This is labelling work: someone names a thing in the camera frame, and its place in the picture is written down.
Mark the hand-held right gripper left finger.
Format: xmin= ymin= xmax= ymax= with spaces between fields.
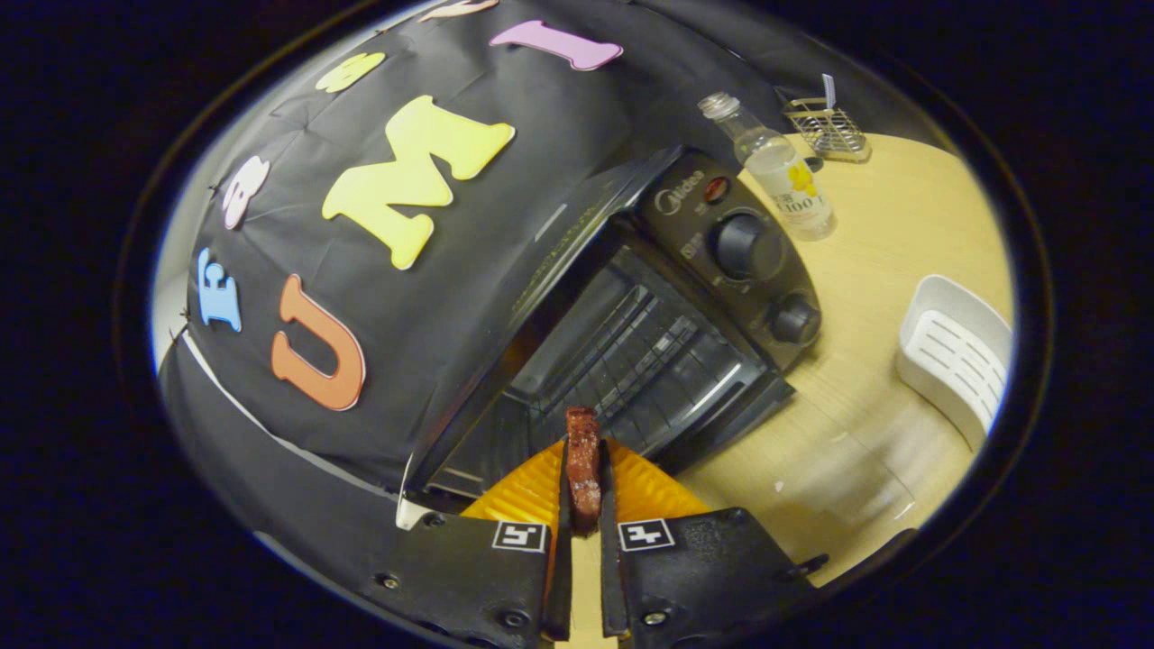
xmin=374 ymin=439 xmax=573 ymax=648

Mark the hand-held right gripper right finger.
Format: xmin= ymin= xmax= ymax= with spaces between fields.
xmin=600 ymin=439 xmax=830 ymax=648

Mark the brown meat slice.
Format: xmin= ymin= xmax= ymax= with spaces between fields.
xmin=564 ymin=406 xmax=603 ymax=537

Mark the black electric oven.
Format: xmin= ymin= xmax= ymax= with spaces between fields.
xmin=397 ymin=144 xmax=823 ymax=533

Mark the white plastic tray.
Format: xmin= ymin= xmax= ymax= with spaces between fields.
xmin=896 ymin=274 xmax=1014 ymax=452

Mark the clear bottle yellow label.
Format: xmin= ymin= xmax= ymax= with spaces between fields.
xmin=697 ymin=91 xmax=837 ymax=242

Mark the metal wire basket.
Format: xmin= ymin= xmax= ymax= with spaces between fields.
xmin=781 ymin=97 xmax=873 ymax=164

